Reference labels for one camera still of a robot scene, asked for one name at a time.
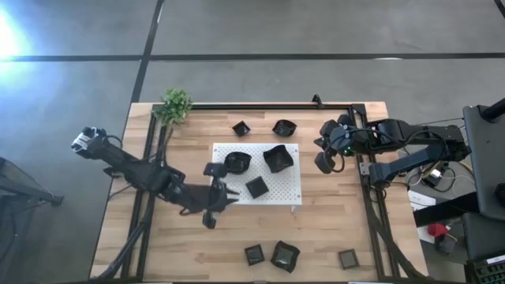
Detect black aluminium frame rail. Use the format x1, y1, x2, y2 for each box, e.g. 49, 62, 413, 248
92, 104, 169, 281
151, 103, 368, 112
350, 103, 429, 281

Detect rounded black bowl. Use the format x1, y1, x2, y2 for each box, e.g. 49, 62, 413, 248
223, 151, 253, 175
271, 118, 298, 138

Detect green plant in white pot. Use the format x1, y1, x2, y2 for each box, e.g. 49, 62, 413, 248
151, 88, 194, 127

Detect small square black dish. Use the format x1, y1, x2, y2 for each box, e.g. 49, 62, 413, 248
231, 120, 252, 138

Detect black crate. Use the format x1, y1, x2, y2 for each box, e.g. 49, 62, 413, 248
464, 254, 505, 284

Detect red object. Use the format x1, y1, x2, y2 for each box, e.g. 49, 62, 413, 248
428, 222, 449, 237

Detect white perforated shelf riser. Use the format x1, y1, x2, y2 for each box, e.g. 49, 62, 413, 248
211, 142, 303, 214

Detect white papers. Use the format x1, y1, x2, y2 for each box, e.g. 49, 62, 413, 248
407, 189, 437, 212

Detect wavy square black plate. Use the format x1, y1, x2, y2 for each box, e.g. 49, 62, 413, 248
269, 240, 301, 274
263, 144, 295, 174

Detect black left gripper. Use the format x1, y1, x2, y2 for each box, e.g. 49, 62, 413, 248
177, 162, 240, 230

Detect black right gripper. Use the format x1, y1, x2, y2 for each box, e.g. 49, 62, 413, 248
314, 118, 358, 175

